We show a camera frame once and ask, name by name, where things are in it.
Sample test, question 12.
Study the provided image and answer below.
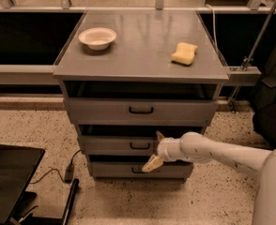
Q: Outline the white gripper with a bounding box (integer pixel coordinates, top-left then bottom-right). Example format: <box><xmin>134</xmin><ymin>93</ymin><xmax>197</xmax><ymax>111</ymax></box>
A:
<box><xmin>142</xmin><ymin>131</ymin><xmax>184</xmax><ymax>173</ymax></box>

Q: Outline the grey drawer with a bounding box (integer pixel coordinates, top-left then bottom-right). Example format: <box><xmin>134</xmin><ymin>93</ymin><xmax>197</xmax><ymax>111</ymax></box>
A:
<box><xmin>87</xmin><ymin>162</ymin><xmax>193</xmax><ymax>179</ymax></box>
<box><xmin>65</xmin><ymin>98</ymin><xmax>217</xmax><ymax>127</ymax></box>
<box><xmin>78</xmin><ymin>136</ymin><xmax>159</xmax><ymax>157</ymax></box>

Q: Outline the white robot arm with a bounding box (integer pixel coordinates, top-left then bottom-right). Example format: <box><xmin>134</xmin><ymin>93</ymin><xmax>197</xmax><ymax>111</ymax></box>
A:
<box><xmin>142</xmin><ymin>132</ymin><xmax>276</xmax><ymax>225</ymax></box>

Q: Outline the grey top drawer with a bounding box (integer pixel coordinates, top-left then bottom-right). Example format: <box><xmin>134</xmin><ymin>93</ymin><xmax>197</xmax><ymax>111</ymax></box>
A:
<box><xmin>65</xmin><ymin>98</ymin><xmax>217</xmax><ymax>127</ymax></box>

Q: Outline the grey bottom drawer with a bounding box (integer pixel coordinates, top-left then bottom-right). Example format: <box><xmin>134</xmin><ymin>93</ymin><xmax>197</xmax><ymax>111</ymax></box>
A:
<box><xmin>87</xmin><ymin>162</ymin><xmax>193</xmax><ymax>179</ymax></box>

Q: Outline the grey drawer cabinet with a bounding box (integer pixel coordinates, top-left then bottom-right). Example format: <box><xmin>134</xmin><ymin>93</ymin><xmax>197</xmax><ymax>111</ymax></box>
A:
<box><xmin>52</xmin><ymin>8</ymin><xmax>230</xmax><ymax>182</ymax></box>

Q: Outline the yellow sponge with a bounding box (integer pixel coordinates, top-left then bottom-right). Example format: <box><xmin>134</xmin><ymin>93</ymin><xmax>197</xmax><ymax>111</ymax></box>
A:
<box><xmin>171</xmin><ymin>42</ymin><xmax>198</xmax><ymax>66</ymax></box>

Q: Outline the black stand base bar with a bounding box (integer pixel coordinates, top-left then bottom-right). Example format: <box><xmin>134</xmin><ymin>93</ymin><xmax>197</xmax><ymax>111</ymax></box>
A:
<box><xmin>61</xmin><ymin>178</ymin><xmax>79</xmax><ymax>225</ymax></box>

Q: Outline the black office chair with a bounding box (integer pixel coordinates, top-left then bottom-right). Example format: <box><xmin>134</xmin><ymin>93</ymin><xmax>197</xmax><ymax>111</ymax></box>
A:
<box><xmin>252</xmin><ymin>44</ymin><xmax>276</xmax><ymax>149</ymax></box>

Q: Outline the white bowl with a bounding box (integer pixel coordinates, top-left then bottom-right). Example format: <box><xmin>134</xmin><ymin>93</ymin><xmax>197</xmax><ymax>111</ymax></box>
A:
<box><xmin>79</xmin><ymin>27</ymin><xmax>116</xmax><ymax>51</ymax></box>

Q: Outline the black monitor screen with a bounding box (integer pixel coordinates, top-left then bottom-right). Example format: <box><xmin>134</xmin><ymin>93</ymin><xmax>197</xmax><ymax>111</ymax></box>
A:
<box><xmin>0</xmin><ymin>144</ymin><xmax>45</xmax><ymax>225</ymax></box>

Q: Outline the metal diagonal rod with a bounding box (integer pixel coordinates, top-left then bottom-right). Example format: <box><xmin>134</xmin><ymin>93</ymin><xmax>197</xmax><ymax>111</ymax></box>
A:
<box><xmin>227</xmin><ymin>0</ymin><xmax>276</xmax><ymax>111</ymax></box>

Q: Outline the black power adapter with cable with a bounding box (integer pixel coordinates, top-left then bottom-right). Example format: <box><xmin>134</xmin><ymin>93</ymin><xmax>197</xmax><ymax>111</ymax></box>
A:
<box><xmin>32</xmin><ymin>150</ymin><xmax>80</xmax><ymax>185</ymax></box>

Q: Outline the white cable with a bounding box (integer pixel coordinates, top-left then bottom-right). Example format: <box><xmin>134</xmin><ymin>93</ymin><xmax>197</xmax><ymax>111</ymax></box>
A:
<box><xmin>204</xmin><ymin>4</ymin><xmax>220</xmax><ymax>56</ymax></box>

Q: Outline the metal frame rail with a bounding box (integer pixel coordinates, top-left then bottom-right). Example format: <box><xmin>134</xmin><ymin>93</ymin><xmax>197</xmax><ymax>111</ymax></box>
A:
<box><xmin>0</xmin><ymin>65</ymin><xmax>57</xmax><ymax>85</ymax></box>

